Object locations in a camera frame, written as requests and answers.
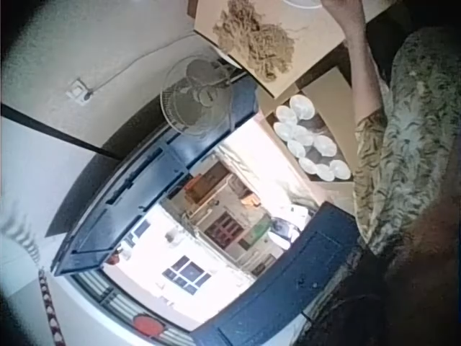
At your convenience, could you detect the white metal grille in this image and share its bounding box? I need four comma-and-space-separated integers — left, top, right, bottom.
67, 268, 197, 346

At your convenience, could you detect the white bowl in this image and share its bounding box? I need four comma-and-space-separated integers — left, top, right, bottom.
282, 0, 325, 10

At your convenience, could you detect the blue door leaf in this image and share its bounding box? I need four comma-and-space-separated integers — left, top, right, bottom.
44, 124, 192, 278
192, 201, 365, 346

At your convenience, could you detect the group of white round cups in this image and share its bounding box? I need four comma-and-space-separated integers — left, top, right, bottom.
272, 94, 352, 182

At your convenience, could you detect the pile of brown fibre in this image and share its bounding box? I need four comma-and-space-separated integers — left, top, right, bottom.
212, 0, 298, 82

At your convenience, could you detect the white table fan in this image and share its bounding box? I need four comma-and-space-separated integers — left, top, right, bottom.
159, 55, 236, 138

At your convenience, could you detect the white power cable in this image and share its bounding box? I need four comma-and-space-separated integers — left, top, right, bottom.
85, 33, 198, 100

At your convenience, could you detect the red round disc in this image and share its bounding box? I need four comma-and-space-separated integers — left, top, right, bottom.
133, 314, 167, 337

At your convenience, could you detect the red white hanging garland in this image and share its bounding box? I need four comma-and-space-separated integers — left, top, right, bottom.
37, 267, 65, 346

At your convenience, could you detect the cream flat board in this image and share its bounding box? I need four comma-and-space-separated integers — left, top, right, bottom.
193, 0, 388, 100

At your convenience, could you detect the person's left hand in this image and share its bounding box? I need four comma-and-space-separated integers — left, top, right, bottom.
321, 0, 365, 25

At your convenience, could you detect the white wall socket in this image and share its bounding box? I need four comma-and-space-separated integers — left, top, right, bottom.
66, 78, 96, 107

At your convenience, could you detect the tan cardboard sheet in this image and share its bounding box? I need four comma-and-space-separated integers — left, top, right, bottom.
258, 66, 358, 185

